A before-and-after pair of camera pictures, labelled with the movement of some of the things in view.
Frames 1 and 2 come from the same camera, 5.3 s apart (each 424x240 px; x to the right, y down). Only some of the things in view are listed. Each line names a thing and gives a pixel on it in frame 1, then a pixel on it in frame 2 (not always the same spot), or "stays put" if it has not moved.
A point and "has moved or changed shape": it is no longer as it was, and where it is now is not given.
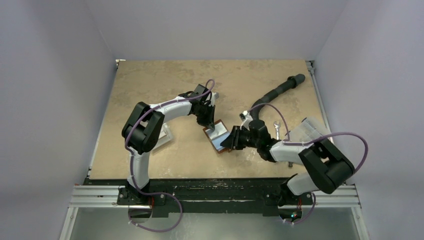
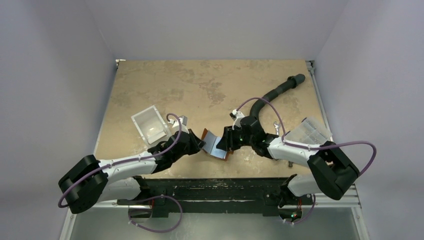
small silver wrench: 277,129 stays put
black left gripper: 208,121 → 197,143
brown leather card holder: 218,135 has moved or changed shape
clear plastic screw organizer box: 308,129 stays put
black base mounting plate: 209,195 stays put
